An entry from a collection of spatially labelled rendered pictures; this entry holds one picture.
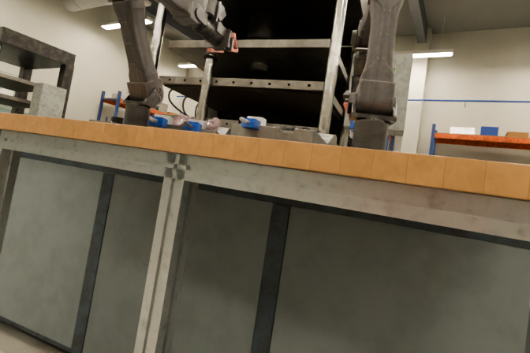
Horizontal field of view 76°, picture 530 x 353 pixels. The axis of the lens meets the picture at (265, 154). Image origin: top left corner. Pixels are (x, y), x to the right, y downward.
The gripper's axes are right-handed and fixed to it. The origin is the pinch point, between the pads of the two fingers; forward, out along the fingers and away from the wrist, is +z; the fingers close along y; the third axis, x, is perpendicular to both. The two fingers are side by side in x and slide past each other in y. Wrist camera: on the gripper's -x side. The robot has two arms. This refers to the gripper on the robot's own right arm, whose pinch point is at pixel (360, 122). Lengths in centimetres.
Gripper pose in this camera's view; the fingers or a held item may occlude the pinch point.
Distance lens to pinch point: 108.6
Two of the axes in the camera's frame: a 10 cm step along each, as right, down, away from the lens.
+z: 0.3, 9.3, 3.6
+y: -9.2, -1.1, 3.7
